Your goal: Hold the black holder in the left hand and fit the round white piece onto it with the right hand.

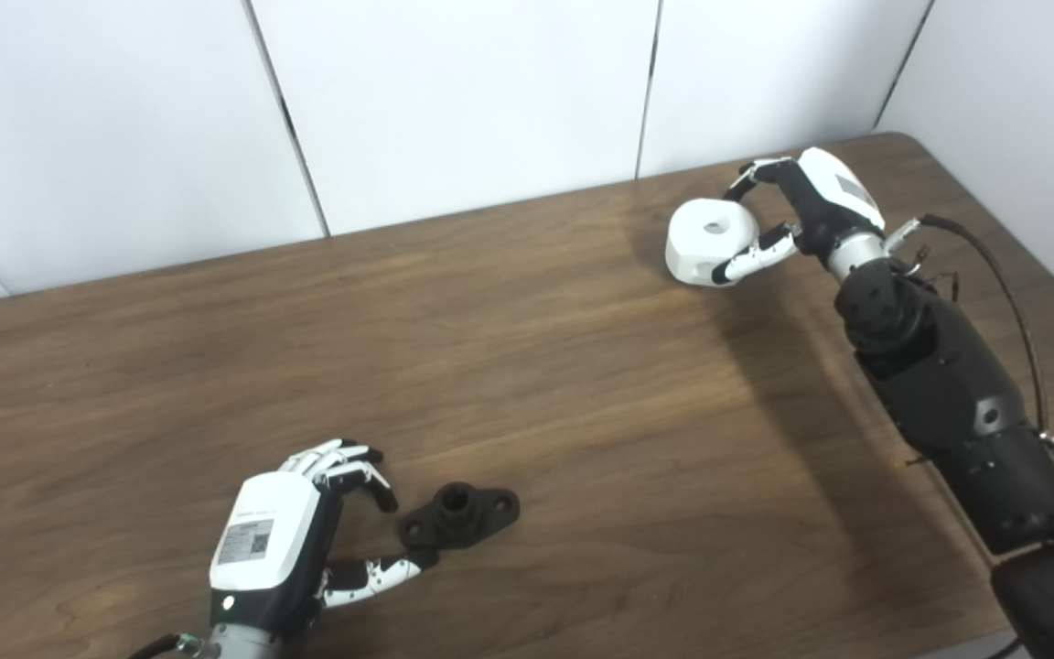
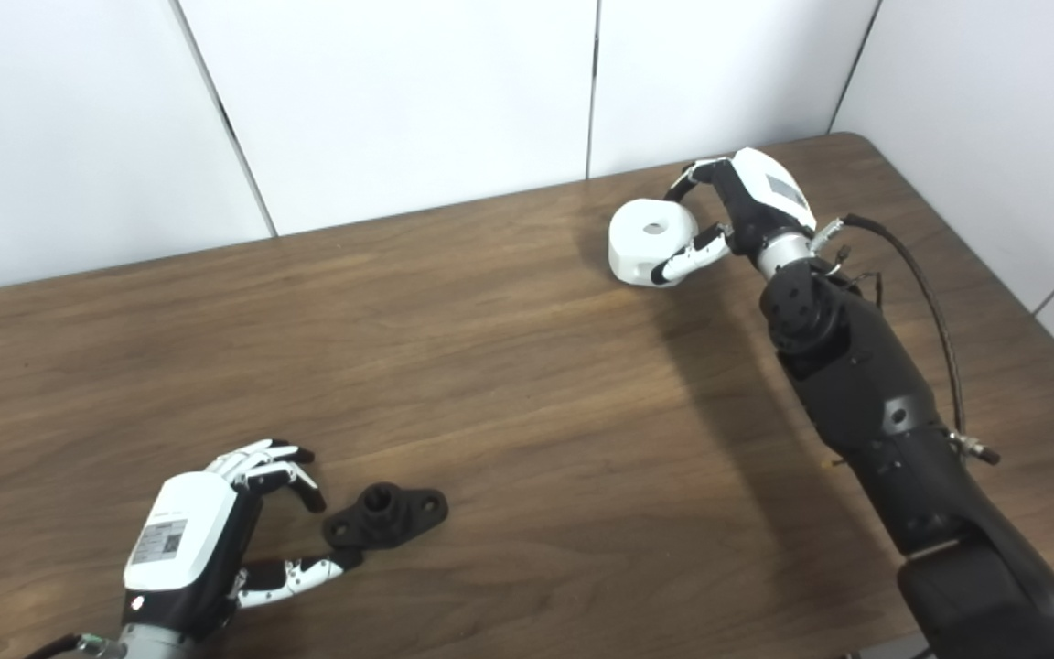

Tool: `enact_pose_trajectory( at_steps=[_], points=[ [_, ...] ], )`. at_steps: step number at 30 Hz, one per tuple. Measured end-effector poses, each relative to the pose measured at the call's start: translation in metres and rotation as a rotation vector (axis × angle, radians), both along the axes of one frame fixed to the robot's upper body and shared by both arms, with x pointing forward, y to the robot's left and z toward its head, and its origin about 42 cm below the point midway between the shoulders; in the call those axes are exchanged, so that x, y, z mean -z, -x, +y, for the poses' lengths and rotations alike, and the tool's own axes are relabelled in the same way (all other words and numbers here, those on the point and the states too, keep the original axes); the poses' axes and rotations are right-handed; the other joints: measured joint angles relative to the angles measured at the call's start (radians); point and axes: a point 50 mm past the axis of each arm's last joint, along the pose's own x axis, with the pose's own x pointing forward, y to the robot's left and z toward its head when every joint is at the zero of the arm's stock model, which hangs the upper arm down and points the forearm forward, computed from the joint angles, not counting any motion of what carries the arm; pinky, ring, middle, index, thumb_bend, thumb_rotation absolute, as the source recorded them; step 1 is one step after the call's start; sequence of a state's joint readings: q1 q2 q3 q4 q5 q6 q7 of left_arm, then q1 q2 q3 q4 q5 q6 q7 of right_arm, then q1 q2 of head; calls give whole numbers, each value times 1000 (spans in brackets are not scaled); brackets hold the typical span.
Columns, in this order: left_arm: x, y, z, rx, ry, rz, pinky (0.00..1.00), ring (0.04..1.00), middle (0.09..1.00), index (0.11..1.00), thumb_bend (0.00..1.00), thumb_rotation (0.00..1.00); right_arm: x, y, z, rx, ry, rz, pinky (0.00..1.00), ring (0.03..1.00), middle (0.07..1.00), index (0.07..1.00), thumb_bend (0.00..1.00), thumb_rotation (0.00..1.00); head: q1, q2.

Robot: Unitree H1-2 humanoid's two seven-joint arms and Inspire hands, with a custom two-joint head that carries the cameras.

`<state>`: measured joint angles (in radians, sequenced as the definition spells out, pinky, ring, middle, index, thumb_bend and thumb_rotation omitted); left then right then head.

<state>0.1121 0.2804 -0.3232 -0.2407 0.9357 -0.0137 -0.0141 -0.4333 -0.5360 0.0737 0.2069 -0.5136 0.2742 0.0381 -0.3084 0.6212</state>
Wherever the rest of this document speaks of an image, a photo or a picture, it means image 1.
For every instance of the black and white right hand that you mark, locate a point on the black and white right hand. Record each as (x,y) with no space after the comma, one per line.
(824,197)

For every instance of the black and white left hand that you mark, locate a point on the black and white left hand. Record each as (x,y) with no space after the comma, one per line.
(266,540)

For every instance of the round white plastic piece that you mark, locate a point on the round white plastic piece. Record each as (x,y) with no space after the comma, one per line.
(705,243)

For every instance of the black plastic holder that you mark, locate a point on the black plastic holder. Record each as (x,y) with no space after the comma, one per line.
(463,514)

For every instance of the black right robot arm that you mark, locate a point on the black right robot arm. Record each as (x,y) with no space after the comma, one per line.
(957,384)

